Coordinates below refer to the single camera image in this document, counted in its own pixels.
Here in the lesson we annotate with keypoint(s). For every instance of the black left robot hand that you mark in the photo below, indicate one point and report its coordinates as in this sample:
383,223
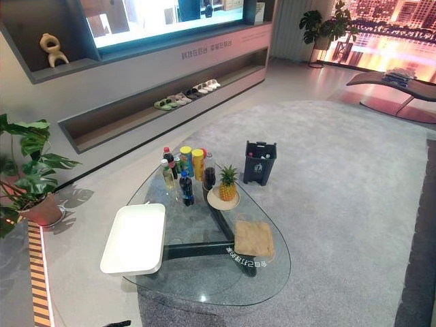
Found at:
117,324

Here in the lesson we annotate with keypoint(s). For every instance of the beige cleaning cloth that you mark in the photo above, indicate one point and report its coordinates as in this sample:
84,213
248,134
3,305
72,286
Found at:
253,238

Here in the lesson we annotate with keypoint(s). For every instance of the white rectangular basket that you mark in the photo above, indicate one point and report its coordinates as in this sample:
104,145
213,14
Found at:
134,238

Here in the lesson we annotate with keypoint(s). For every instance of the yellow black striped strip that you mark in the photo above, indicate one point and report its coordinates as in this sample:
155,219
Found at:
38,272

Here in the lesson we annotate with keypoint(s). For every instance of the black table base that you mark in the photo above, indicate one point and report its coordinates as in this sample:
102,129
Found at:
201,248

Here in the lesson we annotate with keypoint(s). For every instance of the blue label cola bottle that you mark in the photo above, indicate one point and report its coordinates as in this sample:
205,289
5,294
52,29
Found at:
186,190

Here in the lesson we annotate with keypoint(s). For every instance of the green cap pale drink bottle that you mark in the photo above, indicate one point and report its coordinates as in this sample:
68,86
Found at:
168,177

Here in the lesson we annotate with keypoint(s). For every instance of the beige round plate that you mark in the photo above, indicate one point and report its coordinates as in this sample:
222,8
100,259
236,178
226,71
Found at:
218,203

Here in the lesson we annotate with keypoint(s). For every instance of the potted monstera terracotta pot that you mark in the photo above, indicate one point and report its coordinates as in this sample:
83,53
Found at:
34,177

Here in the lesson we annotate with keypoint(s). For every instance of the green drink can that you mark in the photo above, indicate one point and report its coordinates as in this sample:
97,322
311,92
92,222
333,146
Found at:
178,165

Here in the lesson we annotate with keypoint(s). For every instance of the red cap cola bottle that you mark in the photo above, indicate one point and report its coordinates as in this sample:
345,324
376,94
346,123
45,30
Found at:
168,158

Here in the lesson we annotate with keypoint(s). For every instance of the pineapple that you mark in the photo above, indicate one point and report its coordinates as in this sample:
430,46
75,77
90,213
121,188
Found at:
227,187

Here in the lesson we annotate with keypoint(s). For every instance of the dark cola bottle clear top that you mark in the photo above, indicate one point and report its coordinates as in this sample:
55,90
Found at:
209,173

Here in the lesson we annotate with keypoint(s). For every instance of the green chips can yellow lid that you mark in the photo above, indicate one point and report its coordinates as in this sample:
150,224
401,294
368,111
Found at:
186,160

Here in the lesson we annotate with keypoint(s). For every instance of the dark blue trash bin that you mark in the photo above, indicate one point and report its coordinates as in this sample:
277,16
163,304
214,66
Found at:
259,170

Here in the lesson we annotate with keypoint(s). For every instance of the green slippers pair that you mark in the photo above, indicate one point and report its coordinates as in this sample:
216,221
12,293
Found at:
165,104

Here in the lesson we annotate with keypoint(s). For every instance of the pink slippers pair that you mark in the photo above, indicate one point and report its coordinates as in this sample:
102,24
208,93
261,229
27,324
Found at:
180,99

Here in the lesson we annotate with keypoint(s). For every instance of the black slippers pair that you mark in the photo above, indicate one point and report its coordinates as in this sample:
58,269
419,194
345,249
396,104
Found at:
193,93

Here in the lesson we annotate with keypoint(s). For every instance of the white slippers pair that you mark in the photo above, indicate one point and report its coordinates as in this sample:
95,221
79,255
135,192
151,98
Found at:
213,83
203,88

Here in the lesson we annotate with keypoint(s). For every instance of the grey carpet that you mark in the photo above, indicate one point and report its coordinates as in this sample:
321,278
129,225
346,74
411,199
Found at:
340,187

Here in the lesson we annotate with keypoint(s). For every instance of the beige abstract sculpture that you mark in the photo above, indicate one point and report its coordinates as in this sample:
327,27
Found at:
54,51

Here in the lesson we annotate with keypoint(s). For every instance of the large television screen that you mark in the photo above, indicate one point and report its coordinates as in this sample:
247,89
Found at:
163,20

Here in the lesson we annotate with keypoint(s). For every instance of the grey curtain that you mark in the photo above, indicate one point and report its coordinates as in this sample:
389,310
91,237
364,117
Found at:
293,30

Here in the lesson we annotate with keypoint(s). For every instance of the tall monstera on stand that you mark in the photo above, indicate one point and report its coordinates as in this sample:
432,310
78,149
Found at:
320,24

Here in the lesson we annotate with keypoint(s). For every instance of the brown curved lounge chair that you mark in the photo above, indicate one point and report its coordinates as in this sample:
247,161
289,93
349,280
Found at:
402,95

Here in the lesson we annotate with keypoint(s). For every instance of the folded clothes pile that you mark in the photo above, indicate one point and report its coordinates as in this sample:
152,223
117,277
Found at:
399,76

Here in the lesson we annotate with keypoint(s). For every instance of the grey wall shelf unit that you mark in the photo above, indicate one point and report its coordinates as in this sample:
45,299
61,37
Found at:
136,81

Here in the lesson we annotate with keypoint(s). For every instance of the city skyline wall display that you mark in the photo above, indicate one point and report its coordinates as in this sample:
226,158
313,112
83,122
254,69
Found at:
391,34

